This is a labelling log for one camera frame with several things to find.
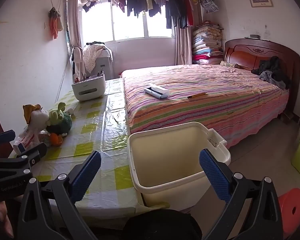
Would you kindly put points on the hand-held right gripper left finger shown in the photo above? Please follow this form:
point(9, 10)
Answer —
point(86, 177)

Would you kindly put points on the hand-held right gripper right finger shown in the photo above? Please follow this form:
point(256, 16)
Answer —
point(213, 177)

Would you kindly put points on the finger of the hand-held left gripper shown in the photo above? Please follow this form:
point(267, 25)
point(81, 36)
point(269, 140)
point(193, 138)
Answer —
point(35, 153)
point(3, 136)

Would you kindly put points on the white plush toy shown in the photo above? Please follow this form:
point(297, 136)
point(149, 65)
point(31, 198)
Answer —
point(38, 118)

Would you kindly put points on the green plush toy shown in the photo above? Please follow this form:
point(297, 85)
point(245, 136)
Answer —
point(61, 122)

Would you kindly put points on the cream plastic bin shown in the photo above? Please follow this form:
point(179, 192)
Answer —
point(165, 155)

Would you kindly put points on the person's left hand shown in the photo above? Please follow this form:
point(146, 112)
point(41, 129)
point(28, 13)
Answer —
point(2, 212)

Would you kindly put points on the small crumpled white paper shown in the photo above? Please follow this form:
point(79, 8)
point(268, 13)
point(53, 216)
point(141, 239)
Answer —
point(70, 112)

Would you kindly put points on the bed with striped sheet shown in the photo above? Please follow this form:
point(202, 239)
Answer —
point(190, 110)

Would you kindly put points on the red plastic stool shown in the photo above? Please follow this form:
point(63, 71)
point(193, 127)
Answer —
point(290, 205)

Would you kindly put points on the orange pencil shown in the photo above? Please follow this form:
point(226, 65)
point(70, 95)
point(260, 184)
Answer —
point(197, 95)

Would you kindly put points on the white utensil holder box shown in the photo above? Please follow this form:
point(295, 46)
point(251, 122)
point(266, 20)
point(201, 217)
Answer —
point(88, 88)

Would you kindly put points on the white grey flat device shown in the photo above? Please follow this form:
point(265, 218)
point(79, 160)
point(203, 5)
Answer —
point(157, 92)

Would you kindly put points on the white chair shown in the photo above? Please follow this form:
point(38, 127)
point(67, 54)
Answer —
point(78, 60)

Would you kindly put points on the cloth covered washing machine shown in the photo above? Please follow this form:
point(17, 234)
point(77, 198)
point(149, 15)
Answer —
point(97, 55)

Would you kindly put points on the pile of dark clothes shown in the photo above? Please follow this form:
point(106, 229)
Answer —
point(275, 70)

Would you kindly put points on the brown wooden headboard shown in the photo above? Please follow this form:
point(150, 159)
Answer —
point(242, 52)

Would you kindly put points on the stack of folded quilts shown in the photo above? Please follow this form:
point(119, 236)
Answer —
point(206, 42)

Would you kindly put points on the pink curtain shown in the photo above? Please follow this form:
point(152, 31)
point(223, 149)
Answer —
point(182, 45)
point(73, 17)

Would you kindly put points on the window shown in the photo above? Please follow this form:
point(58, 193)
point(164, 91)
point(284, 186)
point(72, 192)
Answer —
point(130, 27)

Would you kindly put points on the row of hanging clothes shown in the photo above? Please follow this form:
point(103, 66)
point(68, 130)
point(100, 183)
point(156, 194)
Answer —
point(172, 5)

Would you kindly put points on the orange cloth on wall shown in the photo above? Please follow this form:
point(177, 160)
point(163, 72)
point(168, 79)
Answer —
point(55, 22)

